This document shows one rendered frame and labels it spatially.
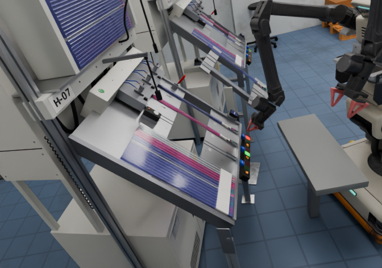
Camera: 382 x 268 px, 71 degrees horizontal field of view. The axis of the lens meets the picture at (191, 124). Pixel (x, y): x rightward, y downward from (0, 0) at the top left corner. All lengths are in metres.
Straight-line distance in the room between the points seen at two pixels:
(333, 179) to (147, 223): 0.92
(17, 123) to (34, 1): 0.42
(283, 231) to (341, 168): 0.67
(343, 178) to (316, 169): 0.12
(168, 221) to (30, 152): 0.66
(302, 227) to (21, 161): 1.65
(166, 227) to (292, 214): 1.02
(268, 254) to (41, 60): 1.60
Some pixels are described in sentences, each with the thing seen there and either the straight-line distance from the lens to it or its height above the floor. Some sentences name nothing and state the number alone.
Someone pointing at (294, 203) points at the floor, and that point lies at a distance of 2.13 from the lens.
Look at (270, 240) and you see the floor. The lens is 1.96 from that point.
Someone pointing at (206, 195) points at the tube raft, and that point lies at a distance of 1.14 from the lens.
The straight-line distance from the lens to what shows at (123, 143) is 1.11.
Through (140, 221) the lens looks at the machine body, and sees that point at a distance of 1.42.
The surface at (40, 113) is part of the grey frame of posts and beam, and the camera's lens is 0.97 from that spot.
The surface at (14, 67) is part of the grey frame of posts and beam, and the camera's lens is 0.93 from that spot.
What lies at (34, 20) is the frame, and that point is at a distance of 1.00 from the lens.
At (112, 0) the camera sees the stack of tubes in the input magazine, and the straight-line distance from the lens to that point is 1.36.
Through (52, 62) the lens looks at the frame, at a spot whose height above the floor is 1.45.
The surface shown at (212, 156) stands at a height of 0.81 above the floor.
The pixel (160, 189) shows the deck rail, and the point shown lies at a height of 0.94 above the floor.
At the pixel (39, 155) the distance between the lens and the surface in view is 1.19.
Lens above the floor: 1.66
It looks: 33 degrees down
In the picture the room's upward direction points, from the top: 16 degrees counter-clockwise
